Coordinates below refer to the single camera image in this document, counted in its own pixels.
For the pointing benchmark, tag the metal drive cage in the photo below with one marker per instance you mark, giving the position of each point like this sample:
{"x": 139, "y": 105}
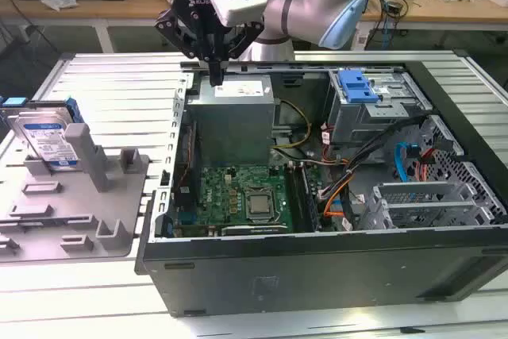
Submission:
{"x": 357, "y": 128}

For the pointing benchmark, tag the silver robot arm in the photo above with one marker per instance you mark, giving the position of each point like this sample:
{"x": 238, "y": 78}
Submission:
{"x": 301, "y": 5}

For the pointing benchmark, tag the blue RAM stick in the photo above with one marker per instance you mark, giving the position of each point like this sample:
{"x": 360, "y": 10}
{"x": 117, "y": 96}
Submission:
{"x": 310, "y": 200}

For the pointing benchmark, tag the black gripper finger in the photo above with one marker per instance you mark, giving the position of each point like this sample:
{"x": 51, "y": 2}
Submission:
{"x": 246, "y": 37}
{"x": 170, "y": 25}

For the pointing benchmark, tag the black RAM slot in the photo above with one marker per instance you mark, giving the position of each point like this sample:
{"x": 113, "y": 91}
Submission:
{"x": 294, "y": 200}
{"x": 300, "y": 200}

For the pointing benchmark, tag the silver CPU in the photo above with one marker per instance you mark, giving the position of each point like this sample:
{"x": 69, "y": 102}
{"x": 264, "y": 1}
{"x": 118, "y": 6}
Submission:
{"x": 260, "y": 205}

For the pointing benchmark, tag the grey power supply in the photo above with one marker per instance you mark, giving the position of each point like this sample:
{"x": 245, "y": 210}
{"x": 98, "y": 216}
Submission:
{"x": 230, "y": 128}

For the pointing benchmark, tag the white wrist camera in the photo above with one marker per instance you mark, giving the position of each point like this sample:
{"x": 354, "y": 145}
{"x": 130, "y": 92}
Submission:
{"x": 238, "y": 9}

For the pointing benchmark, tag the black PC case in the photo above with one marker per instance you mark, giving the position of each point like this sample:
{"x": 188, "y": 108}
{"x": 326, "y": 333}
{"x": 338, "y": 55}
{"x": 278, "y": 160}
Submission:
{"x": 317, "y": 275}

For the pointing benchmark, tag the grey parts rack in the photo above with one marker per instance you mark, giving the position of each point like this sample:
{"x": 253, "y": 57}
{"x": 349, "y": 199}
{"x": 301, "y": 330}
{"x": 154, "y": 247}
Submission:
{"x": 79, "y": 212}

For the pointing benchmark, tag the crumpled white cloth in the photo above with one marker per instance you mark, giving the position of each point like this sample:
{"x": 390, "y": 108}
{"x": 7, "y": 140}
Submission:
{"x": 59, "y": 1}

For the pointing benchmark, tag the metal disk bay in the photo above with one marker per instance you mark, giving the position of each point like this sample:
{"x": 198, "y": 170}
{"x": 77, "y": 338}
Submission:
{"x": 482, "y": 216}

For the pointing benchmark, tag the blue plastic latch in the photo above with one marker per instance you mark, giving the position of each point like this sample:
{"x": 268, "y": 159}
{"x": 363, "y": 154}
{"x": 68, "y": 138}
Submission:
{"x": 357, "y": 87}

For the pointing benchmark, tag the green motherboard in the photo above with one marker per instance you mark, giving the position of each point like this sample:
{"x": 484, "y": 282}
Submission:
{"x": 222, "y": 184}

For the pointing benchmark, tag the hard disk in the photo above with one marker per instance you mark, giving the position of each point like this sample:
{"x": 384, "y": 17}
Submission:
{"x": 43, "y": 136}

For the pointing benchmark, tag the CPU socket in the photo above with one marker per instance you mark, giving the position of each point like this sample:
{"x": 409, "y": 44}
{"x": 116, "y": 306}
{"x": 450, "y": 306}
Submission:
{"x": 275, "y": 206}

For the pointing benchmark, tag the black graphics card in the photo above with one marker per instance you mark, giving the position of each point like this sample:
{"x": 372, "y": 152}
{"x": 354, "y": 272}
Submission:
{"x": 254, "y": 230}

